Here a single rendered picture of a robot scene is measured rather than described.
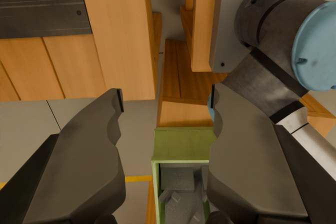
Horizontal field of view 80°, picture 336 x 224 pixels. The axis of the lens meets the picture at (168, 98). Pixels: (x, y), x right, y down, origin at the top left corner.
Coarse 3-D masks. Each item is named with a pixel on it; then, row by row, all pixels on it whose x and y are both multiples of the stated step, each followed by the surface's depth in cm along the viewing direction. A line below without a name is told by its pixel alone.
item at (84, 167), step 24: (120, 96) 12; (72, 120) 9; (96, 120) 9; (72, 144) 8; (96, 144) 8; (48, 168) 7; (72, 168) 7; (96, 168) 7; (120, 168) 8; (48, 192) 6; (72, 192) 6; (96, 192) 6; (120, 192) 7; (48, 216) 6; (72, 216) 6; (96, 216) 7
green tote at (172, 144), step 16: (160, 128) 79; (176, 128) 79; (192, 128) 78; (208, 128) 78; (160, 144) 71; (176, 144) 71; (192, 144) 71; (208, 144) 71; (160, 160) 65; (176, 160) 65; (192, 160) 65; (208, 160) 65; (160, 192) 97; (160, 208) 92; (208, 208) 92
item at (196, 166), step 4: (160, 164) 83; (164, 164) 83; (168, 164) 83; (172, 164) 83; (176, 164) 83; (180, 164) 83; (184, 164) 83; (188, 164) 83; (192, 164) 83; (196, 164) 83; (200, 164) 83; (204, 164) 83; (160, 168) 84; (196, 168) 84; (200, 168) 84; (160, 172) 85; (196, 172) 85; (200, 172) 85; (160, 176) 87; (196, 176) 87; (200, 176) 87; (204, 192) 93
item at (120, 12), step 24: (96, 0) 46; (120, 0) 46; (144, 0) 46; (96, 24) 48; (120, 24) 48; (144, 24) 48; (96, 48) 52; (120, 48) 51; (144, 48) 51; (120, 72) 55; (144, 72) 55; (144, 96) 59
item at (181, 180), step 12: (168, 168) 83; (180, 168) 83; (192, 168) 83; (168, 180) 80; (180, 180) 80; (192, 180) 80; (180, 192) 82; (192, 192) 82; (180, 204) 80; (192, 204) 80; (168, 216) 78; (180, 216) 77; (192, 216) 77
